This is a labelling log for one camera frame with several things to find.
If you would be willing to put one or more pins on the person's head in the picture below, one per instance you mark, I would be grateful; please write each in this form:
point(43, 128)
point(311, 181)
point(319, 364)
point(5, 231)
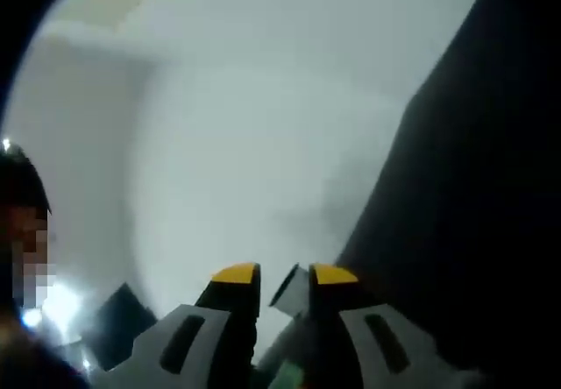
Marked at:
point(19, 178)

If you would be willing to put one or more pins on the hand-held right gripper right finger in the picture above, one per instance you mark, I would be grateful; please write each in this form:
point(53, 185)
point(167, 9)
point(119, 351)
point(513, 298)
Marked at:
point(359, 341)

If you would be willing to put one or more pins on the black monitor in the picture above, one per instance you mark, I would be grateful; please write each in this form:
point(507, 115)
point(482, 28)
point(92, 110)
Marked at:
point(118, 319)

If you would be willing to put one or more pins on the person's dark top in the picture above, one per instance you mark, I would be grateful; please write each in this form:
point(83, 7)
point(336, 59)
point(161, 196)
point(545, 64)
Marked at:
point(35, 362)

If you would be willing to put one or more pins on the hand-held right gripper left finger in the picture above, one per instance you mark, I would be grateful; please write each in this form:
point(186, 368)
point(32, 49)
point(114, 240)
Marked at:
point(212, 336)

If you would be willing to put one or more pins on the bright window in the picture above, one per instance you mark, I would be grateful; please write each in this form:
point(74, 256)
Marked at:
point(57, 310)

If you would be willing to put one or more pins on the black tabletop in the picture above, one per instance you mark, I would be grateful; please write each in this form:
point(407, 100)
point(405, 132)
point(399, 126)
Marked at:
point(460, 187)

